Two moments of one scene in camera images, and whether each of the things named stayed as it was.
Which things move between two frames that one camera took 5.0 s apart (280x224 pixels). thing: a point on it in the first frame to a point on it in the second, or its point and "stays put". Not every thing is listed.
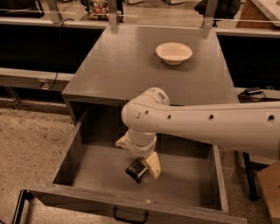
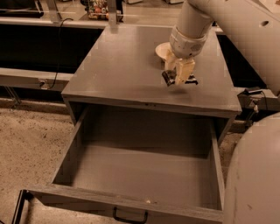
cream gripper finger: x=123 y=141 to x=171 y=61
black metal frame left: x=24 y=195 stays put
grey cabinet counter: x=108 y=65 stays put
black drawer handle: x=115 y=214 stays put
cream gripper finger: x=153 y=162 to x=184 y=67
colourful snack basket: x=98 y=10 stays put
